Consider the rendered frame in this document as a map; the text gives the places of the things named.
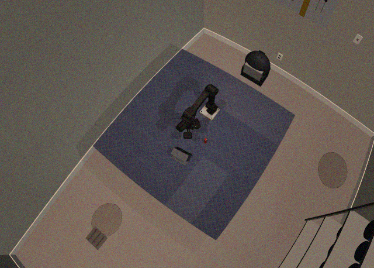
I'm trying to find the dark grey sloped panel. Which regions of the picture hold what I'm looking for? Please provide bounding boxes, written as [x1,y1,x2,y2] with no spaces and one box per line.
[171,147,192,166]

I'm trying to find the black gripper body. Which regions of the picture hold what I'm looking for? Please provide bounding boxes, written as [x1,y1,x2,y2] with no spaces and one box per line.
[183,124,192,139]

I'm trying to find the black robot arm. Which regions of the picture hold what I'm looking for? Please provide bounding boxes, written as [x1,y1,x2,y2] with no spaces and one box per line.
[176,84,219,132]

